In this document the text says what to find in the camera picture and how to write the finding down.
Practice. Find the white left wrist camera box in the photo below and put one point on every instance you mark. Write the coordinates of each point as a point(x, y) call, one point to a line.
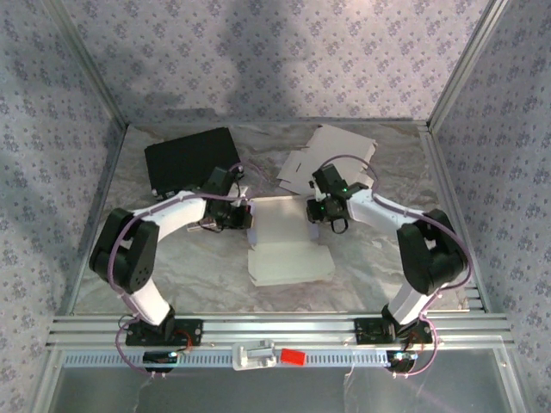
point(242, 193)

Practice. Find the white plastic bracket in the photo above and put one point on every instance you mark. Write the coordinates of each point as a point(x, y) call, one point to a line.
point(241, 357)

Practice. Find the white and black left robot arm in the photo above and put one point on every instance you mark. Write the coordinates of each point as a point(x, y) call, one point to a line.
point(138, 258)

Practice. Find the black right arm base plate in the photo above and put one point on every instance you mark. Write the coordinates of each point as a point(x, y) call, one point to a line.
point(366, 333)

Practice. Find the black controller module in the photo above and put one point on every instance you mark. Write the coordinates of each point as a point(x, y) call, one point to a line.
point(400, 363)
point(157, 358)

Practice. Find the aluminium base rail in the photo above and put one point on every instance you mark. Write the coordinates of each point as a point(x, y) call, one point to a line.
point(280, 327)

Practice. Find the lavender paper box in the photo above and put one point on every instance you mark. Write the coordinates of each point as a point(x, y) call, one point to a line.
point(292, 258)

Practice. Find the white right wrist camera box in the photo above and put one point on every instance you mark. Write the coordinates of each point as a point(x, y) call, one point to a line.
point(317, 193)

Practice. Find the aluminium side rail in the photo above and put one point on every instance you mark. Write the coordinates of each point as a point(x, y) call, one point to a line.
point(439, 172)
point(95, 206)

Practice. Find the black ribbed carrying case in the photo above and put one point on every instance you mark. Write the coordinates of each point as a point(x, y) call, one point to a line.
point(185, 159)

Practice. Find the small printed card box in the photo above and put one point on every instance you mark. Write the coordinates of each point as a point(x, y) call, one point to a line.
point(202, 225)

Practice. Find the red plastic block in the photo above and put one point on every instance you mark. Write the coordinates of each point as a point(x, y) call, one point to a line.
point(292, 357)

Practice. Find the aluminium frame post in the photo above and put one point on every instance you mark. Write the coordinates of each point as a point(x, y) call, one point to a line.
point(467, 64)
point(90, 64)

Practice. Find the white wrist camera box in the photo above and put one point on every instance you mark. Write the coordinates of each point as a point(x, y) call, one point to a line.
point(317, 193)
point(242, 193)

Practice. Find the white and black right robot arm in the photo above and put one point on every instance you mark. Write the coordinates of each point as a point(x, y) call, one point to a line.
point(430, 258)

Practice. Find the grey metal panel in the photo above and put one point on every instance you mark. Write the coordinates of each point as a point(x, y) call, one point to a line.
point(258, 391)

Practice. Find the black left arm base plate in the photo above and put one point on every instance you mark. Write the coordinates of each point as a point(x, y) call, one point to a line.
point(189, 331)

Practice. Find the beige paper box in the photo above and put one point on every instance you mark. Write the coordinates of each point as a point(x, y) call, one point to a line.
point(340, 142)

